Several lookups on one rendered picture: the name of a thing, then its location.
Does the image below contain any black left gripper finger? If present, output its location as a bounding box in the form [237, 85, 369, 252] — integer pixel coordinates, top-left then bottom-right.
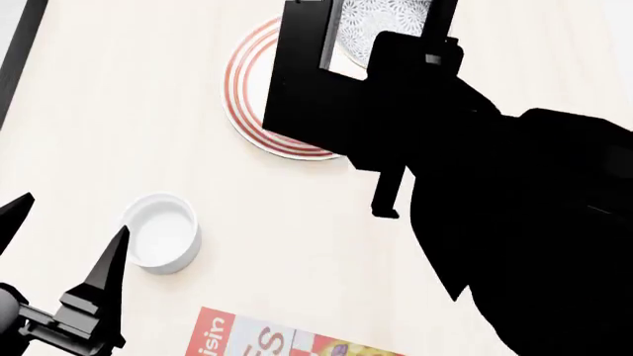
[0, 191, 37, 257]
[57, 223, 133, 356]

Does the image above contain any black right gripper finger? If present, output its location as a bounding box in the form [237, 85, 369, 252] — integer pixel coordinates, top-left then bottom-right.
[419, 0, 460, 42]
[274, 0, 343, 72]

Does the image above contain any grey patterned plate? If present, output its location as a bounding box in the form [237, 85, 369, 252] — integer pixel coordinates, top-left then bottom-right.
[327, 0, 436, 70]

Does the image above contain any white plate with red rings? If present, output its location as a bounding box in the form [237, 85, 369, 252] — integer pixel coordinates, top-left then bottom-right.
[223, 15, 347, 163]

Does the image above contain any red cookies box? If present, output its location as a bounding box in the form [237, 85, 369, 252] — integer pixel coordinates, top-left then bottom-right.
[184, 306, 407, 356]

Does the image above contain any white ramekin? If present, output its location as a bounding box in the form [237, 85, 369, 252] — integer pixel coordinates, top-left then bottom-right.
[120, 191, 203, 276]

